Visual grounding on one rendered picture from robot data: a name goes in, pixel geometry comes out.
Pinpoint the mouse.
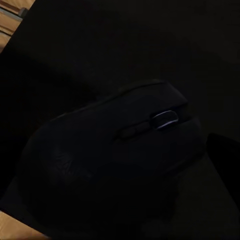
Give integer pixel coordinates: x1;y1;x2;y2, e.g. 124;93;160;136
17;79;207;233

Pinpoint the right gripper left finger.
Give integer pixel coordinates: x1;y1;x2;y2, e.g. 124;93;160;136
0;133;28;200

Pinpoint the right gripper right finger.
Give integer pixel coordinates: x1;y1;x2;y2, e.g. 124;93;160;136
206;133;240;211

